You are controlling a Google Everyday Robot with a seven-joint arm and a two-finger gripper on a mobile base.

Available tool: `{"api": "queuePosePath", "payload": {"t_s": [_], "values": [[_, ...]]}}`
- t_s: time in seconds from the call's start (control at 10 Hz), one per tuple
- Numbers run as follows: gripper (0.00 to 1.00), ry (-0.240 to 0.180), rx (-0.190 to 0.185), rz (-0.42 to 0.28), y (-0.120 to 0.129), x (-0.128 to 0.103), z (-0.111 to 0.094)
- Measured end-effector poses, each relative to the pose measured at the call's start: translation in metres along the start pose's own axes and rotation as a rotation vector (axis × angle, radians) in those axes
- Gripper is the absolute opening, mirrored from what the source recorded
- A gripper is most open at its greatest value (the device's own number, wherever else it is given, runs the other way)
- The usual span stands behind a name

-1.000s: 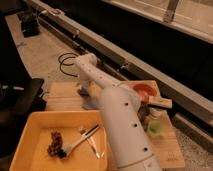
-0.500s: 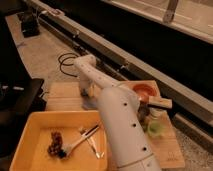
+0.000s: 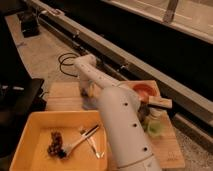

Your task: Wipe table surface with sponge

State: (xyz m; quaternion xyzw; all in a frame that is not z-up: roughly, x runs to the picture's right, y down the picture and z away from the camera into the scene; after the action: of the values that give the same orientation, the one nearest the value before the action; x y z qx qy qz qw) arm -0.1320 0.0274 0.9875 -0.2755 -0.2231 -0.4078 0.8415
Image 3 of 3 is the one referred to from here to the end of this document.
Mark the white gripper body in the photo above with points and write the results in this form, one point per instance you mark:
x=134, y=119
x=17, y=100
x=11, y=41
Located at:
x=87, y=85

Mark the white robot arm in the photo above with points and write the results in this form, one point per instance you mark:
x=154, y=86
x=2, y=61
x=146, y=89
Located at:
x=118, y=106

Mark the blue cloth piece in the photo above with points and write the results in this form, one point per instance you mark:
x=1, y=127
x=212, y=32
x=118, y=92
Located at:
x=89, y=104

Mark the wooden cutting board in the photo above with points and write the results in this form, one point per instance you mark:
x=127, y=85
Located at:
x=65, y=96

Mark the red bowl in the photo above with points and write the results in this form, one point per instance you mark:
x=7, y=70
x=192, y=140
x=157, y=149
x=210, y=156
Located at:
x=144, y=91

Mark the dark spice jar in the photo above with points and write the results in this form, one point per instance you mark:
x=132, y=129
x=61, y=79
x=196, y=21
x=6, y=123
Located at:
x=143, y=112

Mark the wooden block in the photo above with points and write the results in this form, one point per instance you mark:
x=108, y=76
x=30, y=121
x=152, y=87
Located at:
x=159, y=101

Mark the black chair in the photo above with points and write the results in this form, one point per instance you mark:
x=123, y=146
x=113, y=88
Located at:
x=15, y=107

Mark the bunch of dark grapes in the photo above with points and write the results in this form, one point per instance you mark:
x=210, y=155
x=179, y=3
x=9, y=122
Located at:
x=55, y=148

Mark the metal fork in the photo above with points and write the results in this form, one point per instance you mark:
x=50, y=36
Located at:
x=92, y=144

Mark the green plastic cup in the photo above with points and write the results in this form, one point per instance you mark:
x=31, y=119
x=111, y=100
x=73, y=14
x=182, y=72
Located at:
x=154, y=128

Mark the black box device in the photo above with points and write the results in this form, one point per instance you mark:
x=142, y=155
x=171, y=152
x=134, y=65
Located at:
x=29, y=25

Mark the yellow plastic bin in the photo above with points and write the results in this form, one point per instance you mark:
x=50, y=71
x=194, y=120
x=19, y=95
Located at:
x=31, y=153

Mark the long metal rail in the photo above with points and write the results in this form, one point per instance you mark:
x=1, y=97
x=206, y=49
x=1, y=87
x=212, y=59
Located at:
x=181, y=64

